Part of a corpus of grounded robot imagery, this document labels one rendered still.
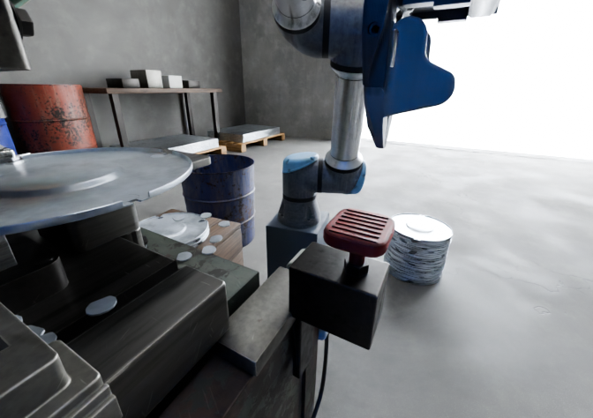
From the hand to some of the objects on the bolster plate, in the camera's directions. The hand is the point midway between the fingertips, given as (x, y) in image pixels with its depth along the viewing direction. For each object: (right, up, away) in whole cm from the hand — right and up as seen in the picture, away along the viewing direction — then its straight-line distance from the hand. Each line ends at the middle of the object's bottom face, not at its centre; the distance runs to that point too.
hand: (373, 131), depth 23 cm
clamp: (-26, -18, -6) cm, 32 cm away
